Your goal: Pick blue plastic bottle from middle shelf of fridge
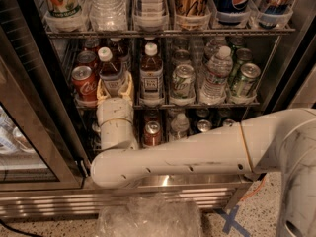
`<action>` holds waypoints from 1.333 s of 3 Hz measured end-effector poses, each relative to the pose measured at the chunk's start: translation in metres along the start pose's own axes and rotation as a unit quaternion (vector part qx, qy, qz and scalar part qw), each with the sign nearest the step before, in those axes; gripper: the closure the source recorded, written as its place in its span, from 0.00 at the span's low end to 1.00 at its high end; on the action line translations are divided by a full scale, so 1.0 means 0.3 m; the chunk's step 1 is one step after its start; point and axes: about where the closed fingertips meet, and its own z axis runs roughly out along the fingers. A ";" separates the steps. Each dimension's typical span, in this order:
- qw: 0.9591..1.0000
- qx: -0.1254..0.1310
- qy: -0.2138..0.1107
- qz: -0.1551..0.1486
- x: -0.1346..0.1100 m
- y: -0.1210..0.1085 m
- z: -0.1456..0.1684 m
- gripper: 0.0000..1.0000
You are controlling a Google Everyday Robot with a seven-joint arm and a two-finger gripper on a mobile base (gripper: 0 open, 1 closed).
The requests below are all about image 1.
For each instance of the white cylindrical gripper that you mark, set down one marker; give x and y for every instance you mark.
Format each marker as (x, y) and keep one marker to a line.
(115, 109)

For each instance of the tea bottle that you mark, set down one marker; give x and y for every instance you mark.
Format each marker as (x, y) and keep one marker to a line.
(111, 71)
(151, 73)

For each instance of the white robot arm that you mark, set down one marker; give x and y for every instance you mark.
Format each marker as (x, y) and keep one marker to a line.
(283, 141)

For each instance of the red can lower shelf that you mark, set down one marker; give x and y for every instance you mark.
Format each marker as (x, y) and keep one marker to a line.
(152, 133)

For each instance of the water bottle lower shelf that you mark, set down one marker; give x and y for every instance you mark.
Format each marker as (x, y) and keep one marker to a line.
(179, 127)

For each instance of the clear water bottle top shelf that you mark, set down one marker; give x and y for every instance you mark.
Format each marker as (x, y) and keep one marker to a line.
(108, 15)

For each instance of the clear water bottle shelf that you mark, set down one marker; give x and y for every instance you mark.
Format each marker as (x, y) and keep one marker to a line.
(217, 72)
(108, 15)

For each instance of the left glass fridge door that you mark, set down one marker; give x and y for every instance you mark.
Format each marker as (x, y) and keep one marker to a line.
(35, 93)

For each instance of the white labelled bottle top shelf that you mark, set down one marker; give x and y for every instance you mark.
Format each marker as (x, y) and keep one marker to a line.
(151, 0)

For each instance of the dark blue can lower shelf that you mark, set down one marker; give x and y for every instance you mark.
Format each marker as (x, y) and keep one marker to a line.
(204, 125)

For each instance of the clear water bottle middle shelf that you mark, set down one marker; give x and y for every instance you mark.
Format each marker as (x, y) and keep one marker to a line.
(217, 72)

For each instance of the green can lower shelf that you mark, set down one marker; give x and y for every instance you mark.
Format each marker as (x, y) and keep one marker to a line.
(228, 122)

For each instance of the dark bottle top shelf right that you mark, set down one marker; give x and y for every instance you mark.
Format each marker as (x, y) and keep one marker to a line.
(271, 10)

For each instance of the open right fridge door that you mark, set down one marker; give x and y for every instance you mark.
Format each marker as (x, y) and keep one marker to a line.
(306, 95)

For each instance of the front red cola can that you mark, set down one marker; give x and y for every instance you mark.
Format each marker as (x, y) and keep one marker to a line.
(85, 83)

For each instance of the red cola can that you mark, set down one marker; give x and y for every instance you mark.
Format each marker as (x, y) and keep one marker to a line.
(87, 58)
(85, 83)
(92, 44)

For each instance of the front diet lime soda can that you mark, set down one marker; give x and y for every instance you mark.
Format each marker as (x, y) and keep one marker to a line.
(183, 79)

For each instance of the clear plastic bag on floor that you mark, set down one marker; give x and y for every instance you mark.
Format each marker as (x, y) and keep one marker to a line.
(150, 217)

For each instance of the green soda can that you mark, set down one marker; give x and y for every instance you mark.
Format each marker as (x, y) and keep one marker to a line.
(241, 56)
(245, 80)

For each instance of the front green soda can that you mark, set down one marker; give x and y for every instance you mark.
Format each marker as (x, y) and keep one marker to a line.
(245, 80)

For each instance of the blue tape cross on floor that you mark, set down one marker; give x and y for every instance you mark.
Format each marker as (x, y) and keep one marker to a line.
(230, 221)

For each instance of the middle wire shelf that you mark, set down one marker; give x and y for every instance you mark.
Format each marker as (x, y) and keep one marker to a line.
(196, 106)

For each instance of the wire shelf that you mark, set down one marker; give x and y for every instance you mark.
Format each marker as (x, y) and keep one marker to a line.
(287, 30)
(196, 106)

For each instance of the top wire shelf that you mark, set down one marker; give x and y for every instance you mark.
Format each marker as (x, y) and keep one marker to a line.
(287, 30)

